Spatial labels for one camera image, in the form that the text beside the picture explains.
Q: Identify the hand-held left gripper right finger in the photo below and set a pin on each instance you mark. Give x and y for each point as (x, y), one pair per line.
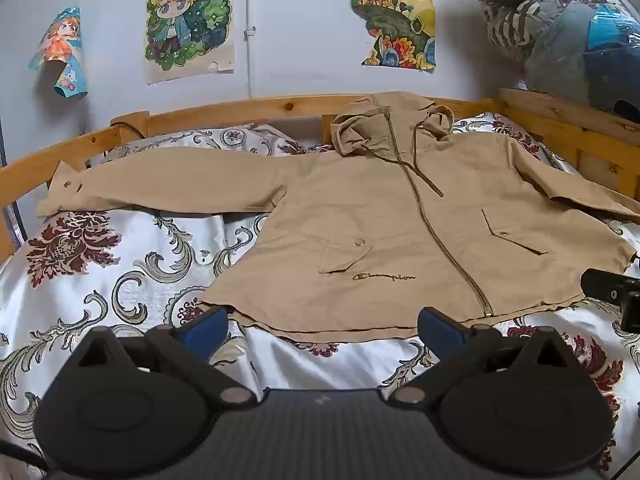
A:
(442, 332)

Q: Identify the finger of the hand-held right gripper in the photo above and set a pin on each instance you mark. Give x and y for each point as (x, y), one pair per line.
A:
(607, 284)
(632, 319)

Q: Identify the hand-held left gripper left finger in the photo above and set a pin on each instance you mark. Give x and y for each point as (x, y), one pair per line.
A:
(202, 332)

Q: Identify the beige hooded jacket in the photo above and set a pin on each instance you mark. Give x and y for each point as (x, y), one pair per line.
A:
(350, 210)

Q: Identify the clear plastic bag of clothes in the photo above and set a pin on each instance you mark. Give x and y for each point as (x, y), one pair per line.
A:
(560, 35)

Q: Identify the floral satin bedspread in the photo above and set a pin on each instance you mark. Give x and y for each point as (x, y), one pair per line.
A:
(100, 270)

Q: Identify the blond cartoon character poster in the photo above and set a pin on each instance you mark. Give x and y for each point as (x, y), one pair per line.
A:
(187, 20)

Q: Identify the curled anime girl poster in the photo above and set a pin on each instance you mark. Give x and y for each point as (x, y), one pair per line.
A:
(62, 50)

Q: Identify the colourful landscape poster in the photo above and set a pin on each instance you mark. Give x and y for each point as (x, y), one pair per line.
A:
(395, 15)

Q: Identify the wooden bed frame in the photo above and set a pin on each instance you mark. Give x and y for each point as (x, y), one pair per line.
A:
(200, 112)

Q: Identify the white wall pipe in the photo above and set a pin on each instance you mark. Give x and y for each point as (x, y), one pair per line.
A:
(249, 65)

